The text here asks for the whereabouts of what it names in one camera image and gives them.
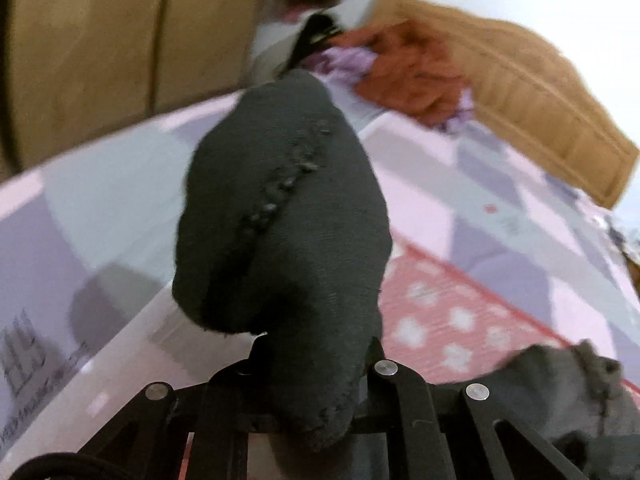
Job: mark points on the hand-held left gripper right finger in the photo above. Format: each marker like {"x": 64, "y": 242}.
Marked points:
{"x": 395, "y": 400}

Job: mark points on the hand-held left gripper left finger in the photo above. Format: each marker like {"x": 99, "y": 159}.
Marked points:
{"x": 227, "y": 400}

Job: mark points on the grey jacket black ribbed hem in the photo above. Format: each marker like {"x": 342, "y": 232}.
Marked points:
{"x": 285, "y": 200}

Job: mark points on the red checked blanket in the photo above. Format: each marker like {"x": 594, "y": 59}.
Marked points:
{"x": 450, "y": 310}

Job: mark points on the orange garment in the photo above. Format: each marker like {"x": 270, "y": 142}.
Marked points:
{"x": 410, "y": 75}

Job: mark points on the wooden headboard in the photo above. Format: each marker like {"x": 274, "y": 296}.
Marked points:
{"x": 540, "y": 90}

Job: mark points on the wooden wardrobe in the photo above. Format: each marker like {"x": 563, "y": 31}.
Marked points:
{"x": 90, "y": 35}

